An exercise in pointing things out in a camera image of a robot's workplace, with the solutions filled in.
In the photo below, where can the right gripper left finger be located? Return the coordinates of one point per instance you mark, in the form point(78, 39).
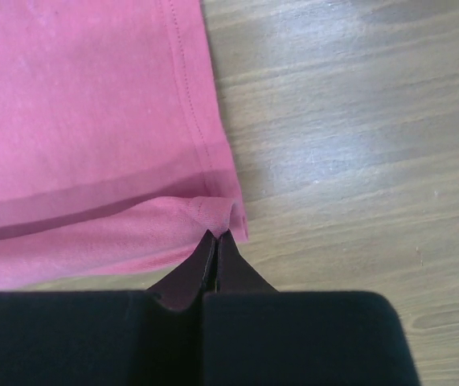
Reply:
point(109, 337)

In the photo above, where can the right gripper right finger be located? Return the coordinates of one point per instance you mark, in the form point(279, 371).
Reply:
point(254, 334)

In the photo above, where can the red t shirt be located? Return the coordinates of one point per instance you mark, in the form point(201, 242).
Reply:
point(113, 157)

